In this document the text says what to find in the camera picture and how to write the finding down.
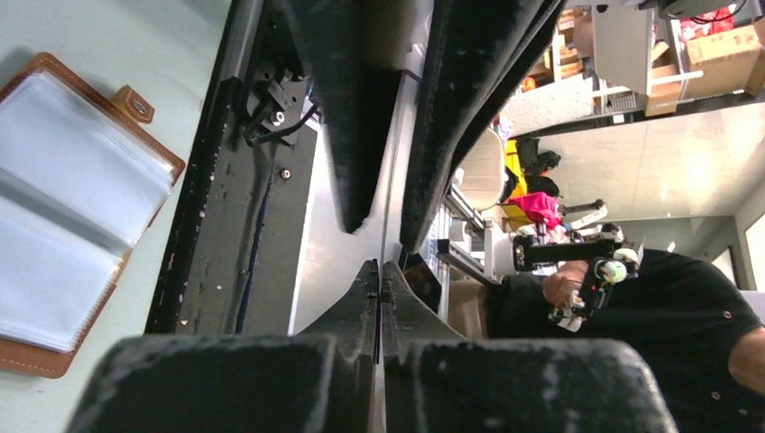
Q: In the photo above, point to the black smartphone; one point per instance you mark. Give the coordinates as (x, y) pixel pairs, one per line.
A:
(422, 281)

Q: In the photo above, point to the brown leather card holder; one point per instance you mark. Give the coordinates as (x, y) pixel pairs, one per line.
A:
(81, 181)

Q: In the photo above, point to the cardboard box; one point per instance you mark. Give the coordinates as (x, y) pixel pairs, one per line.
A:
(726, 60)

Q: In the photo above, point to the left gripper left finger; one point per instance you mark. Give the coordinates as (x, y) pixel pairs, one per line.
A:
(320, 380)

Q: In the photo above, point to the person in black shirt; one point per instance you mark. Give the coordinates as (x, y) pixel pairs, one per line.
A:
(692, 326)

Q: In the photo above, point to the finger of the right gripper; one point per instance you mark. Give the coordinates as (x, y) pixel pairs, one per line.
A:
(355, 54)
(478, 54)

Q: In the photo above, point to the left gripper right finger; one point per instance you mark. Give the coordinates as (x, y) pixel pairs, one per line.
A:
(437, 381)

